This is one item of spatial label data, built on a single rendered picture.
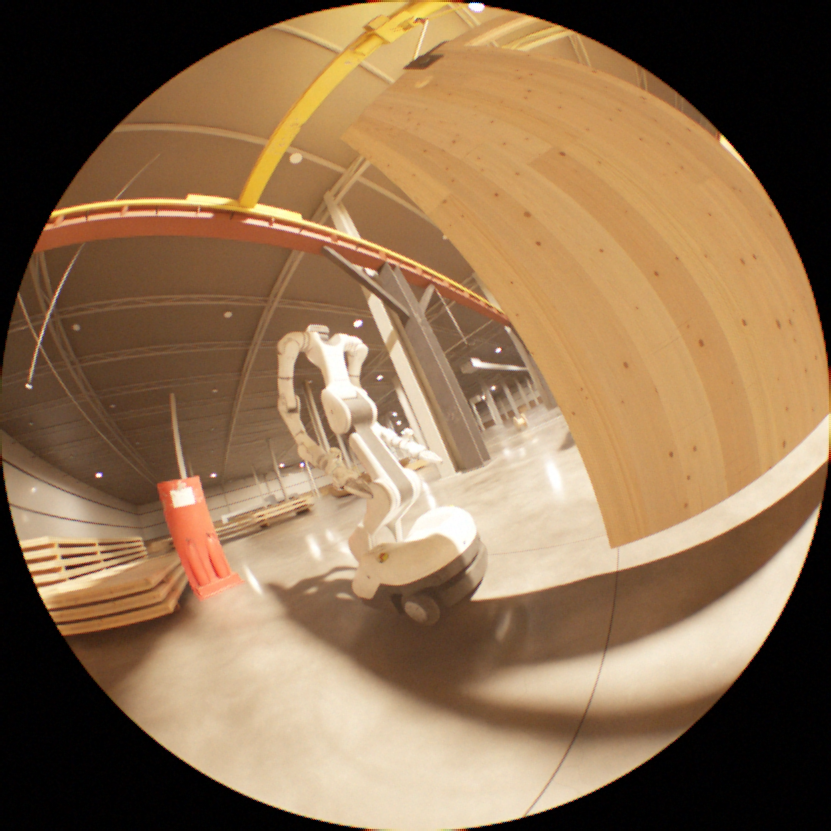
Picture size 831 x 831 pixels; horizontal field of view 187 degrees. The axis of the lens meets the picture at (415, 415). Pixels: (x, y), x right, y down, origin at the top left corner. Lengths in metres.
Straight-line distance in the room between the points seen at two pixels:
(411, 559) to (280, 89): 10.60
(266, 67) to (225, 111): 1.77
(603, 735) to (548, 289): 1.06
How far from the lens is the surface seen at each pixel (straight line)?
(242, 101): 10.29
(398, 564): 0.96
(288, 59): 10.28
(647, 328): 0.75
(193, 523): 3.56
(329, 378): 1.30
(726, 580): 0.91
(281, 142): 5.51
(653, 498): 0.82
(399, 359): 5.68
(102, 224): 5.57
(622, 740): 0.68
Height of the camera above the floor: 0.66
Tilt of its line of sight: 9 degrees up
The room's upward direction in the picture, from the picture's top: 23 degrees counter-clockwise
